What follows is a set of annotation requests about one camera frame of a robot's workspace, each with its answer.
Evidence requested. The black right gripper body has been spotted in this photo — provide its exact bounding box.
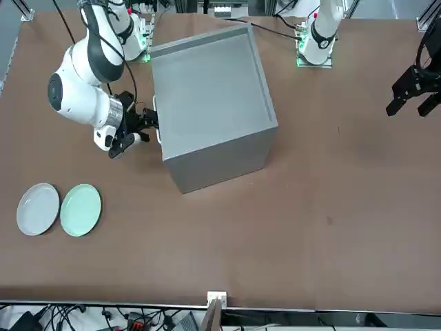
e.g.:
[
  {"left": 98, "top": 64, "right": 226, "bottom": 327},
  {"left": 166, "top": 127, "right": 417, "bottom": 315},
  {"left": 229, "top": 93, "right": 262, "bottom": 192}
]
[{"left": 119, "top": 90, "right": 146, "bottom": 138}]

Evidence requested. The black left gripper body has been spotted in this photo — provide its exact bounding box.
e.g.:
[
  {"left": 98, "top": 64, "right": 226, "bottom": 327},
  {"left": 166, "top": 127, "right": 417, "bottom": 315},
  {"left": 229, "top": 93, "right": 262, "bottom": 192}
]
[{"left": 422, "top": 67, "right": 441, "bottom": 94}]

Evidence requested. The white drawer handle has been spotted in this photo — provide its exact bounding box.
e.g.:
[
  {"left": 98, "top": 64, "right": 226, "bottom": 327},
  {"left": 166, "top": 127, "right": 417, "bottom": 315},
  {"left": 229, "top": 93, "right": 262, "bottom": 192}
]
[{"left": 152, "top": 95, "right": 163, "bottom": 145}]

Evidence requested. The mint green plate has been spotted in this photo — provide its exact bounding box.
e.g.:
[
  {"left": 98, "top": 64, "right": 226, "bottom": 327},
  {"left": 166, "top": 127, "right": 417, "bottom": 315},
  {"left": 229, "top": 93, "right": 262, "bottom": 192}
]
[{"left": 60, "top": 183, "right": 103, "bottom": 238}]

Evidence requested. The light gray plate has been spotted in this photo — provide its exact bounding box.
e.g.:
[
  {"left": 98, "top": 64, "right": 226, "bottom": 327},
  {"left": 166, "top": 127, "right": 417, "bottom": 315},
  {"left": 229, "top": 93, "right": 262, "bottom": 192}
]
[{"left": 16, "top": 182, "right": 59, "bottom": 237}]

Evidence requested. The gray metal cabinet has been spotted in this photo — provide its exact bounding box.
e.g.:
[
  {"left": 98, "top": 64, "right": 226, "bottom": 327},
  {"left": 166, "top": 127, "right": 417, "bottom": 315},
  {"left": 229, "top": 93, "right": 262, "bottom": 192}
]
[{"left": 147, "top": 22, "right": 279, "bottom": 196}]

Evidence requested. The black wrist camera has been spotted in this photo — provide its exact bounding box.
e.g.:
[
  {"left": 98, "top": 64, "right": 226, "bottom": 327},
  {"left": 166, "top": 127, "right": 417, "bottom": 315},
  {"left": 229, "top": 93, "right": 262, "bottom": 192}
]
[{"left": 108, "top": 132, "right": 136, "bottom": 159}]

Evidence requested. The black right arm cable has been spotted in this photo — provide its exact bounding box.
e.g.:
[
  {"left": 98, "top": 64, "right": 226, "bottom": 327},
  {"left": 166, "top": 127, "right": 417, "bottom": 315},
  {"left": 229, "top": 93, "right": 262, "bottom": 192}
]
[{"left": 51, "top": 0, "right": 139, "bottom": 106}]

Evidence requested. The aluminium frame profile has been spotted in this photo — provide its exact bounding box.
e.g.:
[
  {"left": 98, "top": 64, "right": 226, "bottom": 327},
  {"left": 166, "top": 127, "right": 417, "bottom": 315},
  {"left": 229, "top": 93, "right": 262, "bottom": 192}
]
[
  {"left": 415, "top": 0, "right": 437, "bottom": 32},
  {"left": 20, "top": 0, "right": 36, "bottom": 23}
]

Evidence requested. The black left base cable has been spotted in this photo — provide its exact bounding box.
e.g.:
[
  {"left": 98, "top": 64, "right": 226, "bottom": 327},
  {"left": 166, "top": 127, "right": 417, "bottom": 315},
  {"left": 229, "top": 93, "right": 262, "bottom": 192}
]
[{"left": 247, "top": 21, "right": 301, "bottom": 39}]

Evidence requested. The camera mounting post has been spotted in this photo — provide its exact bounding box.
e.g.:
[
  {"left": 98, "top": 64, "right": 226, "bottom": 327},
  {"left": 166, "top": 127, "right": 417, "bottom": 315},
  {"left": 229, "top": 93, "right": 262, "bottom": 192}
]
[{"left": 203, "top": 291, "right": 229, "bottom": 331}]

